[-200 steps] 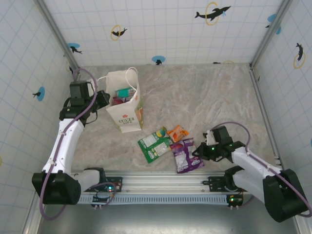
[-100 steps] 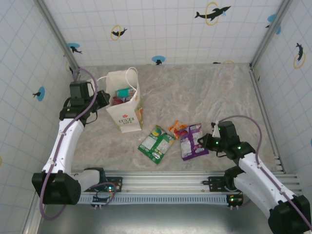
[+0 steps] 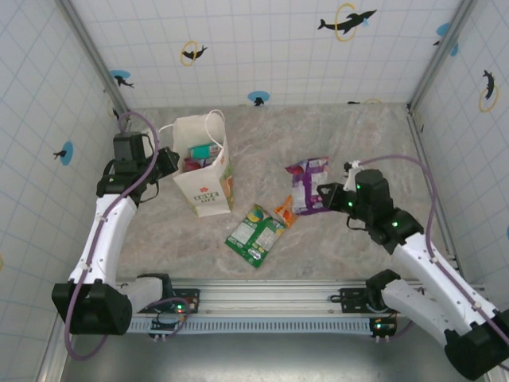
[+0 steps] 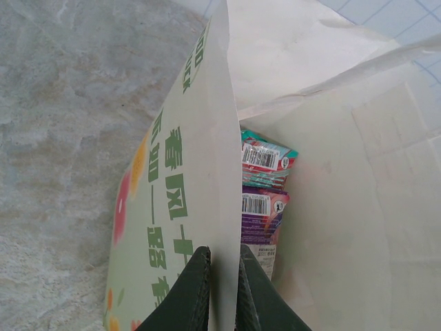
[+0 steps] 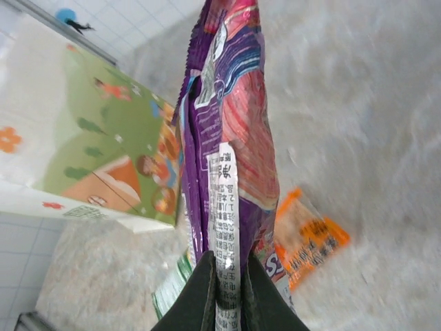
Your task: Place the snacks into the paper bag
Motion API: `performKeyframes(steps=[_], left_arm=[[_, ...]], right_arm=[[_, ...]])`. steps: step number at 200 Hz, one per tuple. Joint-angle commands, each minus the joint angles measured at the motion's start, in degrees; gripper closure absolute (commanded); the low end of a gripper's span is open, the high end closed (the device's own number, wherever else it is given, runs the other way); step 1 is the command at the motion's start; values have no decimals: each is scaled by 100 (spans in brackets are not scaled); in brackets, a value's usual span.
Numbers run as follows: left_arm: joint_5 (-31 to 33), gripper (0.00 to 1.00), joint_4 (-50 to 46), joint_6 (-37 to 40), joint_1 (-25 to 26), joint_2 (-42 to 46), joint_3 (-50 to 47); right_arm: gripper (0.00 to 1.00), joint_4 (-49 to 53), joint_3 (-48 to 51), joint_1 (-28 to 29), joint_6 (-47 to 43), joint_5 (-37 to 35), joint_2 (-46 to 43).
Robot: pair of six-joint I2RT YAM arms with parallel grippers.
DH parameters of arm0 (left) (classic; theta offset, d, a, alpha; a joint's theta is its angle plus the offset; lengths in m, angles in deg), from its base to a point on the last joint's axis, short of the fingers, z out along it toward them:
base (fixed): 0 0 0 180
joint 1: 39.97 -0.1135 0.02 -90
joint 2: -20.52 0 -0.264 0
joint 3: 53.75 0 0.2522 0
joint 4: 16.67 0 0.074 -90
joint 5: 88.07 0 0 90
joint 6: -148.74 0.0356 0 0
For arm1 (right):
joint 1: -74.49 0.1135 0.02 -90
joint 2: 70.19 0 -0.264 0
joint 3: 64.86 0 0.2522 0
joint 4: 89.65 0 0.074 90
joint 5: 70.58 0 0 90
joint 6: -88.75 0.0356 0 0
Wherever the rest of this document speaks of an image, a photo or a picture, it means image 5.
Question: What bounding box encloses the small orange snack bag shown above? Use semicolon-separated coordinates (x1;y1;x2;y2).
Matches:
274;188;351;290

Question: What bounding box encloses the green snack bag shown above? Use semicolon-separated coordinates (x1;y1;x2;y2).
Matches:
151;253;194;320

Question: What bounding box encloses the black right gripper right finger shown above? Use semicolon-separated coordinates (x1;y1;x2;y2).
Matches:
240;253;309;331

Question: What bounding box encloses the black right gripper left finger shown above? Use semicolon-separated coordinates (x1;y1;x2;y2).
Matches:
151;250;218;331

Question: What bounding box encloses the white printed paper bag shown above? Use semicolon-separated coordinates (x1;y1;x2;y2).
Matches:
0;13;183;232

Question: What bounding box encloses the large purple snack bag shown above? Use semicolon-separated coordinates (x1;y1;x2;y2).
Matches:
171;0;297;331

